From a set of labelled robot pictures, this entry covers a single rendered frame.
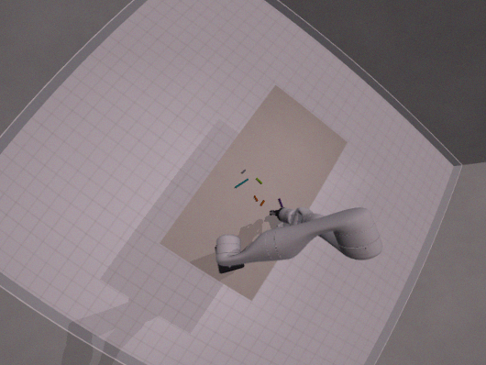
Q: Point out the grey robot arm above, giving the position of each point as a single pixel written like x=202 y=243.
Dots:
x=355 y=235

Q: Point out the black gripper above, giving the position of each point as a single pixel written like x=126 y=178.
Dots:
x=276 y=212

